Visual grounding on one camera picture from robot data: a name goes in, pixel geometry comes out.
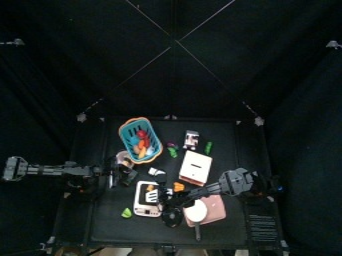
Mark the white bowl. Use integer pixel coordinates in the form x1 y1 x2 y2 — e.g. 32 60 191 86
183 199 209 224

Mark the black pot lid grey knob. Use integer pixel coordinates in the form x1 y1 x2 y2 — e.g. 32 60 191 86
160 207 184 229

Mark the small white black toy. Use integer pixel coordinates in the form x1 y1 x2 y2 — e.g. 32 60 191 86
147 166 168 178

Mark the teal basket orange rim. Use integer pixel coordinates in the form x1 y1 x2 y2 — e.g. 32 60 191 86
117 116 164 165

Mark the beige phone-like box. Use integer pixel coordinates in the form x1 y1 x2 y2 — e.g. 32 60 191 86
132 180 164 219

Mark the pink cutting board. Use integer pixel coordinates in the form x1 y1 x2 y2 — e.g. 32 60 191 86
184 194 227 228

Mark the white square box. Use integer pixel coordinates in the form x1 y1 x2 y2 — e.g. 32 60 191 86
177 150 213 187

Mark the grey utensil handle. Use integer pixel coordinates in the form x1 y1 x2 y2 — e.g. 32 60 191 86
193 222 203 242

